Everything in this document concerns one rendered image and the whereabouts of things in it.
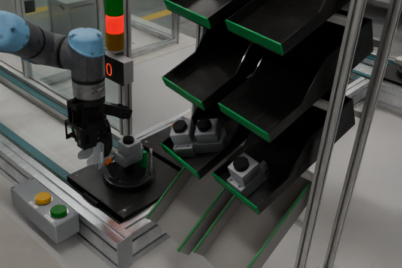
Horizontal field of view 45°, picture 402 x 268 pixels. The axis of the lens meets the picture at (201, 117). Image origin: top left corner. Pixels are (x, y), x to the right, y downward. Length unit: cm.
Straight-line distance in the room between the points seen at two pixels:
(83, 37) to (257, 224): 54
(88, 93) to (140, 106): 85
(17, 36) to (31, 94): 89
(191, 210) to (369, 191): 69
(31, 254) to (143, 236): 29
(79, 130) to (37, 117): 66
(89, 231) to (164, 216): 21
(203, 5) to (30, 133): 95
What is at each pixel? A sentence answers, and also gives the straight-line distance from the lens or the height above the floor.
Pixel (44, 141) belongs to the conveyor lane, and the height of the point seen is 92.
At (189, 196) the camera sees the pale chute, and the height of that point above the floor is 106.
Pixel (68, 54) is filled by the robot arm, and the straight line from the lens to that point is 110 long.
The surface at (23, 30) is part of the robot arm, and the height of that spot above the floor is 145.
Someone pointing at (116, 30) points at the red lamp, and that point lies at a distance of 139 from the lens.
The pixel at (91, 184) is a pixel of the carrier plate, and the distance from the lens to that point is 136.
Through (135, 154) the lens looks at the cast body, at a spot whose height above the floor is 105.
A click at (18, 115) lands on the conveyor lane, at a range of 183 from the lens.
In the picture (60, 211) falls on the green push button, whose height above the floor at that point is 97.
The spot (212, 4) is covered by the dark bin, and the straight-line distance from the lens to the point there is 92.
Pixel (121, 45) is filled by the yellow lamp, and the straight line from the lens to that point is 141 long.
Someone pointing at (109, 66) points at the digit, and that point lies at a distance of 143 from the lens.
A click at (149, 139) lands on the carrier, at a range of 154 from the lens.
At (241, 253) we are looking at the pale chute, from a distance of 108.
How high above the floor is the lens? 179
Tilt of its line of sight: 30 degrees down
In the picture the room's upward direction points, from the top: 4 degrees clockwise
